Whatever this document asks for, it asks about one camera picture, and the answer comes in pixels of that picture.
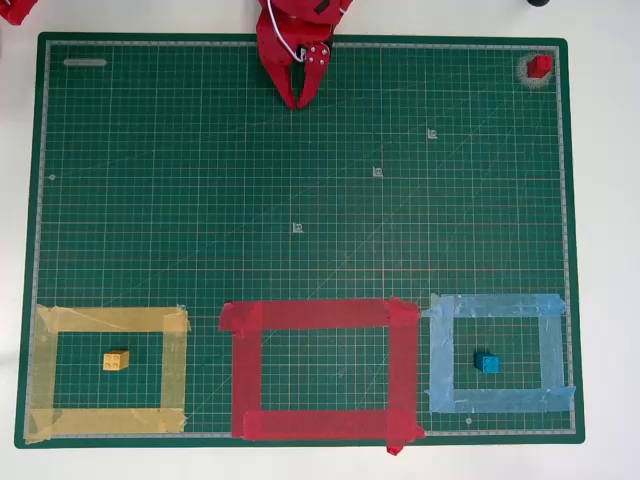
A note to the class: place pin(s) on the blue toy brick cube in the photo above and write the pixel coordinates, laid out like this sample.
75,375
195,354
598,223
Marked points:
487,363

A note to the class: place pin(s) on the blue tape rectangle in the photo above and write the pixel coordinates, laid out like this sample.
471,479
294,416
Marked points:
500,306

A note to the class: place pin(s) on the black pole foot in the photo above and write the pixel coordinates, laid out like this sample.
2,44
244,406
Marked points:
538,2

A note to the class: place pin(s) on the red tape rectangle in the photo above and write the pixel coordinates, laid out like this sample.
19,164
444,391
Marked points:
320,315

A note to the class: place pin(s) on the red leader arm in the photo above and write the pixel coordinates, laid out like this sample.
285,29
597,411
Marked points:
17,10

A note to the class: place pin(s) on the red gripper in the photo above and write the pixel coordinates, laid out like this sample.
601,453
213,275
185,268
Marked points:
274,54

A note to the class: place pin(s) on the yellow tape rectangle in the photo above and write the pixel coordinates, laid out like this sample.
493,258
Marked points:
115,319

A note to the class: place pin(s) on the yellow toy brick cube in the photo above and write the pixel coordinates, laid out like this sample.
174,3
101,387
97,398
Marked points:
115,360

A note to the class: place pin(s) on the red robot arm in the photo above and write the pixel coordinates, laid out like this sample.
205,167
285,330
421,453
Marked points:
290,10

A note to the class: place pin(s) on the green cutting mat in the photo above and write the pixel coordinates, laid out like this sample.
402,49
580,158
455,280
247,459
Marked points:
200,200

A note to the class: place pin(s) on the red toy brick cube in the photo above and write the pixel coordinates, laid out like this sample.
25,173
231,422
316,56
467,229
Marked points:
541,66

